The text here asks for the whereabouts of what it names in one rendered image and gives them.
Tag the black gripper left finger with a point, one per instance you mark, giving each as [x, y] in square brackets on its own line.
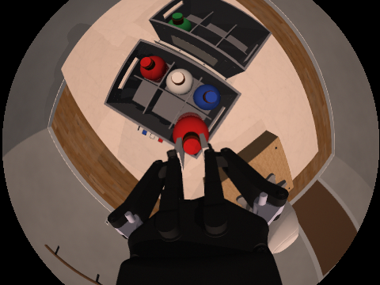
[137, 207]

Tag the dark red bottle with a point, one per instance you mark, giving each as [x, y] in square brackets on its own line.
[153, 68]
[189, 126]

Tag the beige bottle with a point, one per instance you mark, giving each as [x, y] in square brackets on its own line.
[179, 81]

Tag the green bottle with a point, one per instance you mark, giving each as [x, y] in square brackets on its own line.
[181, 22]

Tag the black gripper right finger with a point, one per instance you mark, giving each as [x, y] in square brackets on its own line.
[265, 198]

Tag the white paper pick list strip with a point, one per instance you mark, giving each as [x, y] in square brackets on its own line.
[148, 134]

